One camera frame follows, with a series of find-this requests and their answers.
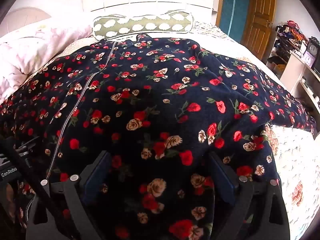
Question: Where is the white bedside shelf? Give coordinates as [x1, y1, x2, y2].
[280, 50, 320, 120]

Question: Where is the pink padded headboard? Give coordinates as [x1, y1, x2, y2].
[0, 7, 52, 32]

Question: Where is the teal door curtain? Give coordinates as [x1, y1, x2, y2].
[220, 0, 250, 43]

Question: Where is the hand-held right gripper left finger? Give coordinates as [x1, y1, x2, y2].
[26, 151, 112, 240]

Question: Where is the green pillow with white leaves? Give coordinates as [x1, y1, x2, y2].
[93, 11, 195, 40]

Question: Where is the black table clock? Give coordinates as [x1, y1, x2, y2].
[301, 37, 320, 67]

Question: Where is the shoe rack with shoes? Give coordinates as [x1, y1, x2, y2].
[266, 20, 310, 80]

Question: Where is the pink floral fleece blanket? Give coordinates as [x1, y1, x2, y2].
[0, 17, 94, 101]

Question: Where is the dark floral zip jacket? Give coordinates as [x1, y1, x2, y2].
[0, 33, 316, 240]

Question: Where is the wooden door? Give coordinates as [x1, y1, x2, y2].
[241, 0, 277, 60]

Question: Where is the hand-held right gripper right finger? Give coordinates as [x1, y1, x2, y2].
[209, 152, 292, 240]

